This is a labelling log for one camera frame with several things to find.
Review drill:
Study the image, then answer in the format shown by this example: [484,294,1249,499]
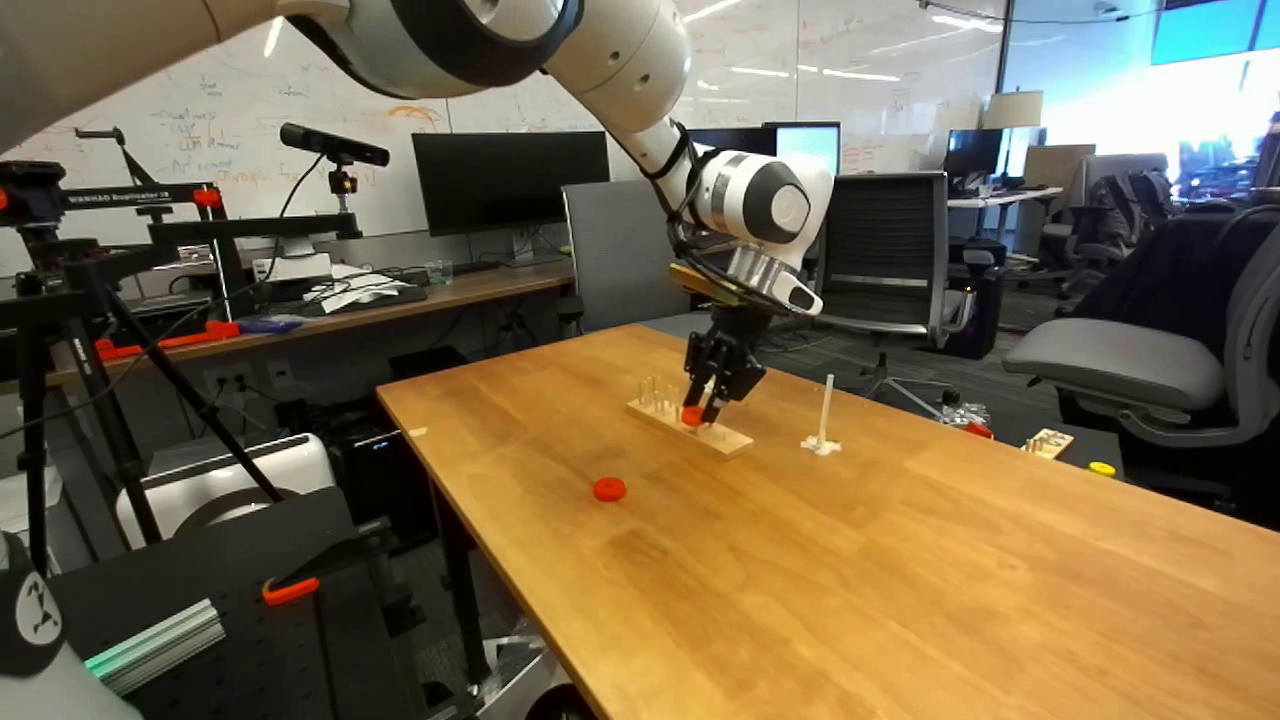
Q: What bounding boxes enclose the large black monitor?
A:
[407,128,612,241]

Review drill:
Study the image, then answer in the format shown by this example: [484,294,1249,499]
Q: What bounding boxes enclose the black draped cloth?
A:
[1077,198,1280,367]

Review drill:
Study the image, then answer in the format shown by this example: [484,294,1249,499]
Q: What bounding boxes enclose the black robot cart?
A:
[49,482,421,720]

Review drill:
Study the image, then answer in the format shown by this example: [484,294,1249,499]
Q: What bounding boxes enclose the black rig with orange knobs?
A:
[0,125,369,318]

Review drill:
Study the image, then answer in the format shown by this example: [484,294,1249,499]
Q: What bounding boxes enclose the white papers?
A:
[300,269,405,318]

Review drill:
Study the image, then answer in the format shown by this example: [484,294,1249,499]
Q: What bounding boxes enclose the blue flat item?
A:
[237,313,307,341]

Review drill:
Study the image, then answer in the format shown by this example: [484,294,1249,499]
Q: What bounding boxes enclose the clear peg stand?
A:
[797,370,846,458]

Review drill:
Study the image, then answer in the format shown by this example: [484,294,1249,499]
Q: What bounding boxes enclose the black sensor bar on stand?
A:
[276,118,394,248]

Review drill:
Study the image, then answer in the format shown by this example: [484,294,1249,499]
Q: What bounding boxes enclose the white ABB controller box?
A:
[111,426,341,553]

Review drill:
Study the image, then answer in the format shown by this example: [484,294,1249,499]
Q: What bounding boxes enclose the long wooden desk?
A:
[52,214,824,390]

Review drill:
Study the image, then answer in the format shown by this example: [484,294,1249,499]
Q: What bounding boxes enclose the black cap with logo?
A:
[0,532,72,679]

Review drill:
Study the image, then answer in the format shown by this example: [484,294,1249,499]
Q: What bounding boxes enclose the silver green bar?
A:
[82,596,231,700]

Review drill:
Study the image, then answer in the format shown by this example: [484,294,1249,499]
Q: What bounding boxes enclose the red bar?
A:
[91,317,243,367]

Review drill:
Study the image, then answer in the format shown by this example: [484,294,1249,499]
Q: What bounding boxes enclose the black camera tripod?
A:
[0,154,289,580]

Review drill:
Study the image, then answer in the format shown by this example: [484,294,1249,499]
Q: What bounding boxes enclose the grey office chair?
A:
[1003,214,1280,458]
[560,175,752,357]

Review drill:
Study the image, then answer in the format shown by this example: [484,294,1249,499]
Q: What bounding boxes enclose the monitor with lit screen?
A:
[773,118,843,194]

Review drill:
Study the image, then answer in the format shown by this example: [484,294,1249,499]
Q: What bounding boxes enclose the orange handle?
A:
[256,572,328,613]

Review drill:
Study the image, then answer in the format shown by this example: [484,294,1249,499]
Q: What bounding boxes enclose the white lamp shade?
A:
[982,87,1049,134]

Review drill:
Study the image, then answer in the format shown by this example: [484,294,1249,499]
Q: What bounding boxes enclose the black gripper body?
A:
[680,303,774,390]

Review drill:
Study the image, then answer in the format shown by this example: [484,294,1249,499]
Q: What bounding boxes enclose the wooden peg board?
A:
[622,370,761,463]

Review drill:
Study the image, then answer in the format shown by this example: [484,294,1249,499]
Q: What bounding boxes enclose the low black side table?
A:
[986,419,1130,482]

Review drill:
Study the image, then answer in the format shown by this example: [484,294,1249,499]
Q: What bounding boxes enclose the small dotted wooden block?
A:
[1018,424,1079,463]

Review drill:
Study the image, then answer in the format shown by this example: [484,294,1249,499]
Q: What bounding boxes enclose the black mesh office chair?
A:
[806,173,955,343]

